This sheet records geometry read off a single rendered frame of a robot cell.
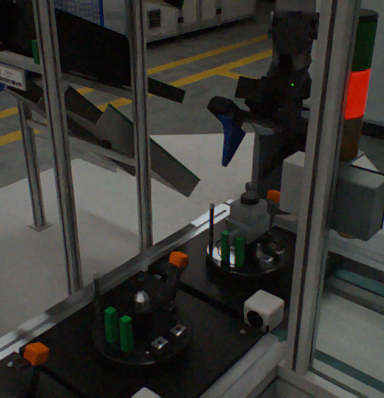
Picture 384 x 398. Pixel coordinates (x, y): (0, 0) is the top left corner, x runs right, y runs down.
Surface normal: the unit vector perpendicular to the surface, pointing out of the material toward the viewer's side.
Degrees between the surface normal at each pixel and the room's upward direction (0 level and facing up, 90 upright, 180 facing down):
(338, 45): 90
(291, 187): 90
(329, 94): 90
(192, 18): 90
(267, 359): 0
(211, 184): 0
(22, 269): 0
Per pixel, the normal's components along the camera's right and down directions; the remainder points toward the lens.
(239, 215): -0.62, 0.36
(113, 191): 0.01, -0.88
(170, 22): 0.77, 0.31
